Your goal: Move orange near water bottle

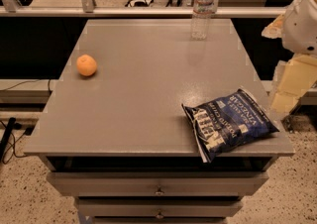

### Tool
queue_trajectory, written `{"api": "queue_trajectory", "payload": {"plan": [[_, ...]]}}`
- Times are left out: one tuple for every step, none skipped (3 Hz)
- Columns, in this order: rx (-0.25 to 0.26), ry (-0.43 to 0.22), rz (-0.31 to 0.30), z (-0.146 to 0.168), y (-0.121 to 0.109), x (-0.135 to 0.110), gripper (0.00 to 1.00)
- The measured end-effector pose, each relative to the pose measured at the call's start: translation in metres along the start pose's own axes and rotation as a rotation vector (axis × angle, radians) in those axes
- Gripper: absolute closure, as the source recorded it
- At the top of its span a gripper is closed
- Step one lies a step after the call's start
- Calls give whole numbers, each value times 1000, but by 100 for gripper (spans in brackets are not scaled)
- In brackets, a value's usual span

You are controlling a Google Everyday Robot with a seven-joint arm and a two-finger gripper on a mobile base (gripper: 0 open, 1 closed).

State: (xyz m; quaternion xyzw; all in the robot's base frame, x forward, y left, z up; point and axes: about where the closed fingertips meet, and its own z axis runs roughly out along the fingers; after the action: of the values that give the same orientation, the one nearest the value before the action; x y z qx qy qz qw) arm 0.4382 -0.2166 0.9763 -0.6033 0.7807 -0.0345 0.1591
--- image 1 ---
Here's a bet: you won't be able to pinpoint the grey drawer cabinet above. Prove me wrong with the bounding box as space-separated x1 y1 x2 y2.
25 20 293 224

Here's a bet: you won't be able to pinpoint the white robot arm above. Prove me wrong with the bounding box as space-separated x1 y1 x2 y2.
262 0 317 113

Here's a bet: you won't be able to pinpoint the drawer knob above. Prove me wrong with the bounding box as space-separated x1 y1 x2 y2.
156 212 164 219
155 186 164 196

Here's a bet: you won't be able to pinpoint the clear plastic water bottle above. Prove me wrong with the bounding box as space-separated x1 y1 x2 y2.
191 0 214 40

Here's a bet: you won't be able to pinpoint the blue potato chip bag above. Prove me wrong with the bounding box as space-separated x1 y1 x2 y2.
182 88 278 163

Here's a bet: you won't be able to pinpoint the metal railing bar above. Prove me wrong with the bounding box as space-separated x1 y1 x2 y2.
0 7 285 19

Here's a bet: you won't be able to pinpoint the lower drawer knob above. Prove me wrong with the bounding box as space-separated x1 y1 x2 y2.
156 212 164 219

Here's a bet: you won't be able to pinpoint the black floor cables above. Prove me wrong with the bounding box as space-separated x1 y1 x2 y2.
0 78 53 166

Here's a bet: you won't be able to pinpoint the orange fruit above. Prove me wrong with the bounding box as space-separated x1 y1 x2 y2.
76 55 97 76

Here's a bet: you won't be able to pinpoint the upper drawer knob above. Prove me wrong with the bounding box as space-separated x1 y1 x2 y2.
155 186 164 196

